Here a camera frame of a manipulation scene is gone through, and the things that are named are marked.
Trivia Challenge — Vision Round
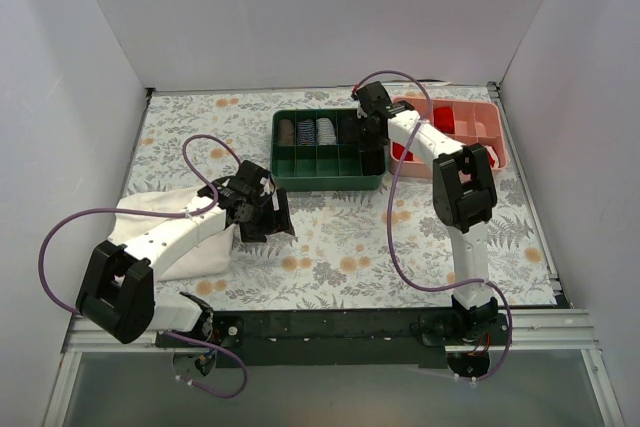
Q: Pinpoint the red white striped roll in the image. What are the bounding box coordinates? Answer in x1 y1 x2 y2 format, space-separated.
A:
485 145 501 169

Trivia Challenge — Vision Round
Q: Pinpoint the red rolled underwear upper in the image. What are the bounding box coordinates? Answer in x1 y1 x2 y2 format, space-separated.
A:
433 106 455 134

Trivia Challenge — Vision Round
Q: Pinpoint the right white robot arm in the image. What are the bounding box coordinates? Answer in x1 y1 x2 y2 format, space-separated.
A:
352 81 498 345

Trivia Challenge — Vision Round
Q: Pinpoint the pink divided organizer tray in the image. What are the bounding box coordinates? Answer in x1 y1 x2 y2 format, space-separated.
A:
394 96 508 173

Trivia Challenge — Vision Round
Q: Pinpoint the brown rolled underwear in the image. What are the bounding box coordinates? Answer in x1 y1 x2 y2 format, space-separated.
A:
277 119 295 146

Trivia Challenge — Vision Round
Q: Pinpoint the red rolled underwear lower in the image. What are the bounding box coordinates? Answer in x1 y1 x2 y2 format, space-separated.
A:
392 143 414 162

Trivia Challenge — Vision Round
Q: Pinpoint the red rolled underwear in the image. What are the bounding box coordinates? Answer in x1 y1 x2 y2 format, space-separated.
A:
433 106 455 134
392 143 414 162

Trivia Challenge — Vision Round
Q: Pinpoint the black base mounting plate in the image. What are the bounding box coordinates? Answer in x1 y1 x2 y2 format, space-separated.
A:
154 307 481 371

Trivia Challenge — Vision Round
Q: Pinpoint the blue striped rolled underwear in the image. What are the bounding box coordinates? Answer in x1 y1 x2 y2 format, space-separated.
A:
296 119 316 146

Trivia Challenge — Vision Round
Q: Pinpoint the black underwear beige waistband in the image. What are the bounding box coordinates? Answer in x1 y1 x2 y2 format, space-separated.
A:
360 149 386 176

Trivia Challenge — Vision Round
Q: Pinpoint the white folded cloth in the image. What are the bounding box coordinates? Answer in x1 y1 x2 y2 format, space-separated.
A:
108 187 235 281

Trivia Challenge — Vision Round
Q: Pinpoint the green divided organizer tray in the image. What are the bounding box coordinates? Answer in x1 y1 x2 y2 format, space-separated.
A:
270 109 387 192

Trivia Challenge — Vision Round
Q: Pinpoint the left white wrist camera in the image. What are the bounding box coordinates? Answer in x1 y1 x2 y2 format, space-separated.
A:
259 171 276 197

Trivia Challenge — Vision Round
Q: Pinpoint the black rolled underwear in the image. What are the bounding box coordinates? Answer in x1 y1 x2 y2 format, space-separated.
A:
338 117 358 145

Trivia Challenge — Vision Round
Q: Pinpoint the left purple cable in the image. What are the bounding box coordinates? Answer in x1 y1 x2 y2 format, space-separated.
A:
38 134 249 399

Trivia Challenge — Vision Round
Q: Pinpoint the white grey striped roll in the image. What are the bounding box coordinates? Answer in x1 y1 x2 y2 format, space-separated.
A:
316 118 337 145

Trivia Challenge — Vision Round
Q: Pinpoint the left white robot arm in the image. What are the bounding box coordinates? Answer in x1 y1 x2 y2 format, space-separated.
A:
75 160 294 347

